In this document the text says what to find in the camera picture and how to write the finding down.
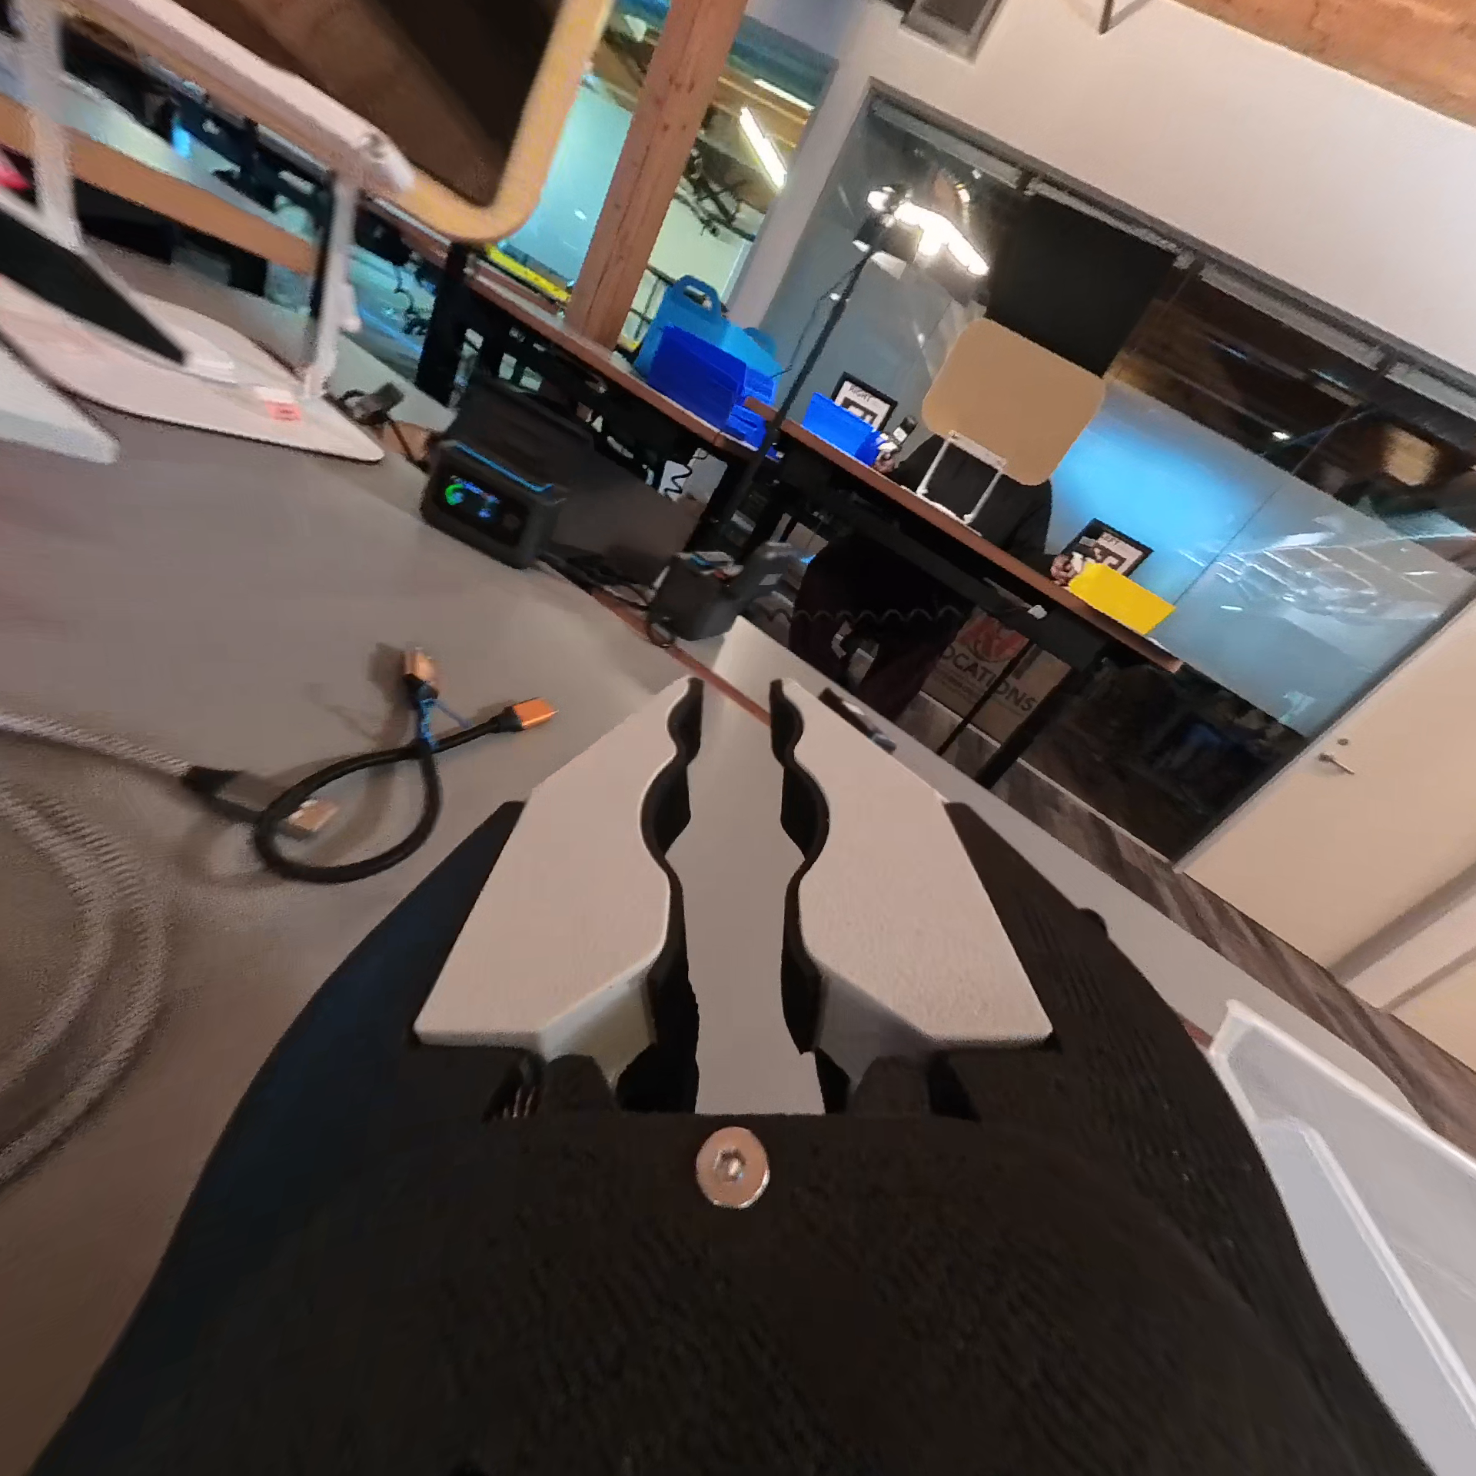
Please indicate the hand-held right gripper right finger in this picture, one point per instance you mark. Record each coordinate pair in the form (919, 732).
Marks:
(912, 915)

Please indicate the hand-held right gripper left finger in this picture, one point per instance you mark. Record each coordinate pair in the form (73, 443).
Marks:
(552, 915)

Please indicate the blue twist tie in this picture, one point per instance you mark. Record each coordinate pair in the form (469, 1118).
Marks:
(428, 712)

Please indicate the printed cardboard box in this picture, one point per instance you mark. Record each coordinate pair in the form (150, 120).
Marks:
(992, 695)

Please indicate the long wood edged table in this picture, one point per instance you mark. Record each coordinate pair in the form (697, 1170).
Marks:
(1004, 574)

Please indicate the black battery charger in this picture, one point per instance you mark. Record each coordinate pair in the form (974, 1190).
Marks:
(720, 593)

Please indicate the yellow plastic bin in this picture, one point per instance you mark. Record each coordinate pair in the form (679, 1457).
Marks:
(1116, 603)

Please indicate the black power station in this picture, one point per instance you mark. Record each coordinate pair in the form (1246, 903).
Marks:
(492, 506)

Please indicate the black framed printed tag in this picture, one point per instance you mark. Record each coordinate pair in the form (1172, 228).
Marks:
(1106, 549)
(862, 404)

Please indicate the white door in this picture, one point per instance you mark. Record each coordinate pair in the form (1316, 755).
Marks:
(1363, 832)

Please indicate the blue plastic bin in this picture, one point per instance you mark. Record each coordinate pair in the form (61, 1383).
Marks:
(842, 425)

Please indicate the blue plastic toolbox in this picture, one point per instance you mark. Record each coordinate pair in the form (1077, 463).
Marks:
(691, 359)

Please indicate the white plastic bin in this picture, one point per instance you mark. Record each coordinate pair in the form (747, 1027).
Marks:
(1382, 1248)

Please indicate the white stand base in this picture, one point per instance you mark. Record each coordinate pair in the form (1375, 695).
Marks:
(206, 392)

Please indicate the black flat panel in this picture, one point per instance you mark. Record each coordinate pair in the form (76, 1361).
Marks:
(66, 288)

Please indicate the wooden post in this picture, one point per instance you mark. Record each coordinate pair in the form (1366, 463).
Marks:
(655, 173)

